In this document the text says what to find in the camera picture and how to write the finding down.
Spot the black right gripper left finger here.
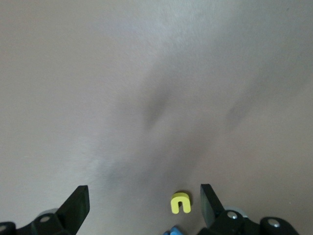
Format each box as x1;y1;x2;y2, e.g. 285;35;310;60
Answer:
0;185;90;235

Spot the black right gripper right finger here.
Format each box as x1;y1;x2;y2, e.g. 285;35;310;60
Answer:
198;184;300;235

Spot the yellow small letter u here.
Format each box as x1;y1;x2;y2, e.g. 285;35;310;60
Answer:
170;191;192;214

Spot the blue small letter m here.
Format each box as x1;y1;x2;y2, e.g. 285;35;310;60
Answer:
163;225;185;235

